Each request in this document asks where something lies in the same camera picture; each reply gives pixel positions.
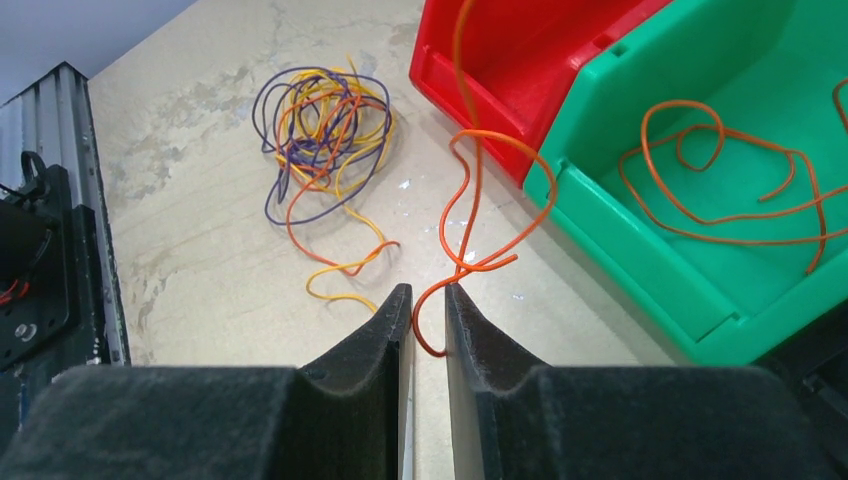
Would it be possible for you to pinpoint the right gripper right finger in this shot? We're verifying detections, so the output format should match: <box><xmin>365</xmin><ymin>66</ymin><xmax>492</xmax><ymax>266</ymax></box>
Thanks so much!
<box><xmin>445</xmin><ymin>284</ymin><xmax>838</xmax><ymax>479</ymax></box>

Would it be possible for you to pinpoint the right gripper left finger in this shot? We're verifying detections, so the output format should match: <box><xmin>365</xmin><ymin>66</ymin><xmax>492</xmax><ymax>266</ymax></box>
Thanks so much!
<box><xmin>1</xmin><ymin>284</ymin><xmax>412</xmax><ymax>479</ymax></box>

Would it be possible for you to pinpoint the orange cable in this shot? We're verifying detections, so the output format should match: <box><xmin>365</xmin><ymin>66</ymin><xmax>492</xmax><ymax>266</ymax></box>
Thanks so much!
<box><xmin>411</xmin><ymin>0</ymin><xmax>558</xmax><ymax>359</ymax></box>
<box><xmin>617</xmin><ymin>78</ymin><xmax>848</xmax><ymax>276</ymax></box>

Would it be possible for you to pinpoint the cable bundle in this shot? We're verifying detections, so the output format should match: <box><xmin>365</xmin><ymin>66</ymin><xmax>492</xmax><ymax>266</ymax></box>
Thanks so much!
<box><xmin>251</xmin><ymin>56</ymin><xmax>402</xmax><ymax>314</ymax></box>

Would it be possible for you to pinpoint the green plastic bin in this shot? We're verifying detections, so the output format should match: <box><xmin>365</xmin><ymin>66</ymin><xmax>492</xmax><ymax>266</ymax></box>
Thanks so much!
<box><xmin>524</xmin><ymin>1</ymin><xmax>847</xmax><ymax>365</ymax></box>

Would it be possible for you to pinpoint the red plastic bin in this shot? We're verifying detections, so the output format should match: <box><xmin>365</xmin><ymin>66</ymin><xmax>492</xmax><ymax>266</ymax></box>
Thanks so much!
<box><xmin>409</xmin><ymin>0</ymin><xmax>666</xmax><ymax>149</ymax></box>

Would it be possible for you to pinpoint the black plastic bin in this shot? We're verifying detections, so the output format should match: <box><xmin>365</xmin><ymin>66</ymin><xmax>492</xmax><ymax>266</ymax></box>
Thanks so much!
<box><xmin>756</xmin><ymin>320</ymin><xmax>847</xmax><ymax>477</ymax></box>

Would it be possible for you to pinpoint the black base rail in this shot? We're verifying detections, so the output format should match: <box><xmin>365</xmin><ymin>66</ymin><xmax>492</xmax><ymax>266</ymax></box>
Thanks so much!
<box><xmin>1</xmin><ymin>63</ymin><xmax>131</xmax><ymax>443</ymax></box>

